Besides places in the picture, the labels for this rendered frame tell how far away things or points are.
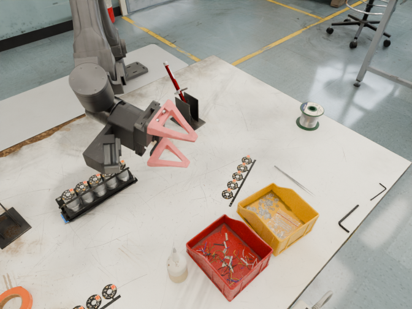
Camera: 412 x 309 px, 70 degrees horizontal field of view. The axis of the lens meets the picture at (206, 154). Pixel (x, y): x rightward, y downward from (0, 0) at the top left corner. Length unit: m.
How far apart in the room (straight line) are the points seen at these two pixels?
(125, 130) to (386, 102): 2.18
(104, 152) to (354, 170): 0.55
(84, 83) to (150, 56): 0.66
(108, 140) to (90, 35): 0.20
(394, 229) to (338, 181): 1.01
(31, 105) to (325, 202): 0.83
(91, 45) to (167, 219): 0.36
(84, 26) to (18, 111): 0.46
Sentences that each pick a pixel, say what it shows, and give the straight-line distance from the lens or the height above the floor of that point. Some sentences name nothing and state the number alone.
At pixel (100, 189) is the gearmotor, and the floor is 0.79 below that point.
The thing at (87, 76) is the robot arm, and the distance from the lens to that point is 0.50.
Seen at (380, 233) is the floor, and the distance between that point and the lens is 1.67.
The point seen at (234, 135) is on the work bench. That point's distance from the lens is 0.78.
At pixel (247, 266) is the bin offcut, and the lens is 0.57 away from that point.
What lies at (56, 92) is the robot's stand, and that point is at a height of 0.75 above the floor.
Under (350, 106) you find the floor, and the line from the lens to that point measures 2.33.
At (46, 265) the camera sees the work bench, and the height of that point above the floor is 0.75.
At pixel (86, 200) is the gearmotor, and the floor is 0.78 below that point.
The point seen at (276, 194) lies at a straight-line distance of 0.66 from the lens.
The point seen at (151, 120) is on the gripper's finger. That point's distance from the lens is 0.47.
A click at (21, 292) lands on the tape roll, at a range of 0.62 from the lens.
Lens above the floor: 1.28
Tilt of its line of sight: 47 degrees down
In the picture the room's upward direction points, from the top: straight up
